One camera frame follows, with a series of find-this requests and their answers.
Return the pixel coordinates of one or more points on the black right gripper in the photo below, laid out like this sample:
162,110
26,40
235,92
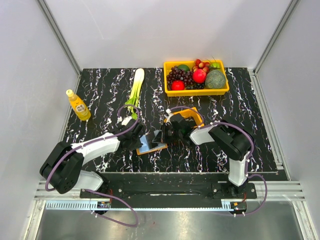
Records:
164,137

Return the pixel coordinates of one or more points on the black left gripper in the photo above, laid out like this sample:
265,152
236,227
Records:
137,145

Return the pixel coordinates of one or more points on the orange leather card holder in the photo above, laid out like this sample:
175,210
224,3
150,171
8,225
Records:
149,144

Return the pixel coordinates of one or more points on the small yellow plastic bin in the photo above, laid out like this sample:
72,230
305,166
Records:
185,112

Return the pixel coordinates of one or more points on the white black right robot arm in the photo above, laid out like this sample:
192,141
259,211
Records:
234,141

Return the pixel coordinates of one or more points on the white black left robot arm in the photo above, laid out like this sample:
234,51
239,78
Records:
63,167

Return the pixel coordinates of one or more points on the green white celery stalk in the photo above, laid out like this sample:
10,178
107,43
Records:
134,98

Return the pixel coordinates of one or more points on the red apple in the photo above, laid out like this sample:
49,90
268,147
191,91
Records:
177,85

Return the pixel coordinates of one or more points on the dark blueberry cluster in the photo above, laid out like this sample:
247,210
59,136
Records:
195,86

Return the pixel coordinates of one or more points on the yellow juice bottle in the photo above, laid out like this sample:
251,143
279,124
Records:
79,107

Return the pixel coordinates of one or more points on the purple grape bunch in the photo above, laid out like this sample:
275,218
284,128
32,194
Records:
177,74

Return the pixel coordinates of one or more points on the red pomegranate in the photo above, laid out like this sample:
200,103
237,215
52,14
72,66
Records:
199,76

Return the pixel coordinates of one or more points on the green netted melon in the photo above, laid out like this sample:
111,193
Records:
215,79

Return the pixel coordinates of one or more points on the green lime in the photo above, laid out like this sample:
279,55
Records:
183,67

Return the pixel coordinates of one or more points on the yellow fruit tray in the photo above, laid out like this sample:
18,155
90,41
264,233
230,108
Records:
194,92

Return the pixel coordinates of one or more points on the red cherry cluster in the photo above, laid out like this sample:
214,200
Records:
202,65

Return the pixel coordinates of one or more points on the green apple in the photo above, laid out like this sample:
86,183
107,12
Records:
214,66

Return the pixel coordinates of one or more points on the aluminium rail frame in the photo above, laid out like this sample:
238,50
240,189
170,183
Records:
105,90

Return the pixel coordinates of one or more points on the white cable duct strip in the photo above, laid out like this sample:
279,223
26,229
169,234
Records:
95,205

